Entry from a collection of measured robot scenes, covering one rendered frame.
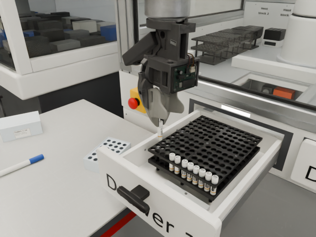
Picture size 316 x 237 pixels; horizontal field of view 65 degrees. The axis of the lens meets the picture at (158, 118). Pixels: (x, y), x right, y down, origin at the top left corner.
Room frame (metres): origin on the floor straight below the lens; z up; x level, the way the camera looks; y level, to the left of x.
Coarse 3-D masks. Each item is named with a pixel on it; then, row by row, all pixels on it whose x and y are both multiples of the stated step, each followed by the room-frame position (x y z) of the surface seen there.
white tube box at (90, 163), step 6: (108, 138) 0.67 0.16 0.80; (114, 138) 0.66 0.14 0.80; (102, 144) 0.63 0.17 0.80; (108, 144) 0.63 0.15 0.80; (114, 144) 0.63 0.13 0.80; (120, 144) 0.63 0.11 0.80; (126, 144) 0.63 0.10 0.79; (114, 150) 0.60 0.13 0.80; (120, 150) 0.60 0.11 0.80; (90, 156) 0.58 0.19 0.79; (96, 156) 0.58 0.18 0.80; (84, 162) 0.56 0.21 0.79; (90, 162) 0.55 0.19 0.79; (96, 162) 0.54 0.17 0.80; (90, 168) 0.55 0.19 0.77; (96, 168) 0.54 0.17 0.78
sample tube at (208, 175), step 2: (206, 172) 0.37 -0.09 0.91; (208, 172) 0.37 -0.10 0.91; (210, 172) 0.37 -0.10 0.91; (206, 174) 0.37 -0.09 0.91; (208, 174) 0.37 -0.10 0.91; (210, 174) 0.37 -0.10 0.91; (206, 176) 0.36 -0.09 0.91; (208, 176) 0.36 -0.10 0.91; (210, 176) 0.36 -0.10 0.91; (206, 178) 0.36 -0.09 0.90; (208, 178) 0.36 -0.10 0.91; (210, 178) 0.36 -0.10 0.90; (208, 180) 0.36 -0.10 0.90; (206, 184) 0.36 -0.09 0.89; (206, 186) 0.36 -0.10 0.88; (208, 186) 0.36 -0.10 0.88; (204, 188) 0.37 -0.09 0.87; (206, 188) 0.36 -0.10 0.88; (208, 188) 0.36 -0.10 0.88; (206, 190) 0.36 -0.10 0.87; (208, 190) 0.36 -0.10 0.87
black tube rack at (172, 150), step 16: (192, 128) 0.56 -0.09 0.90; (208, 128) 0.56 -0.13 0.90; (224, 128) 0.56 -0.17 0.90; (160, 144) 0.48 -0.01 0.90; (176, 144) 0.52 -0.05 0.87; (192, 144) 0.49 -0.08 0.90; (208, 144) 0.48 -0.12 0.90; (224, 144) 0.48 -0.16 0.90; (240, 144) 0.48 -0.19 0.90; (256, 144) 0.48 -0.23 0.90; (160, 160) 0.46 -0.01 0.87; (192, 160) 0.42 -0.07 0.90; (208, 160) 0.46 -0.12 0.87; (224, 160) 0.43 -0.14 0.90; (240, 160) 0.42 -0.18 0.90; (176, 176) 0.41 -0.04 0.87; (192, 176) 0.41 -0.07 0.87; (224, 176) 0.37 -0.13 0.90; (208, 192) 0.36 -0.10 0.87
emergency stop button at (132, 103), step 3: (129, 99) 0.76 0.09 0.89; (132, 99) 0.75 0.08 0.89; (129, 102) 0.76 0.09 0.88; (132, 102) 0.75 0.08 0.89; (135, 102) 0.75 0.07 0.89; (129, 105) 0.76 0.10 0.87; (132, 105) 0.75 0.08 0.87; (135, 105) 0.74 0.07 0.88; (132, 108) 0.75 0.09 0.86; (135, 108) 0.74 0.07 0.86
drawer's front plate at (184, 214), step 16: (112, 160) 0.39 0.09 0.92; (112, 176) 0.40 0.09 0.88; (128, 176) 0.36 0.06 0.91; (144, 176) 0.34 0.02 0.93; (112, 192) 0.40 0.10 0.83; (160, 192) 0.31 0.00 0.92; (176, 192) 0.30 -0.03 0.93; (160, 208) 0.31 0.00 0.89; (176, 208) 0.28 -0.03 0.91; (192, 208) 0.27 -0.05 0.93; (160, 224) 0.31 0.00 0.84; (176, 224) 0.28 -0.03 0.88; (192, 224) 0.26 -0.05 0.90; (208, 224) 0.25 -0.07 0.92
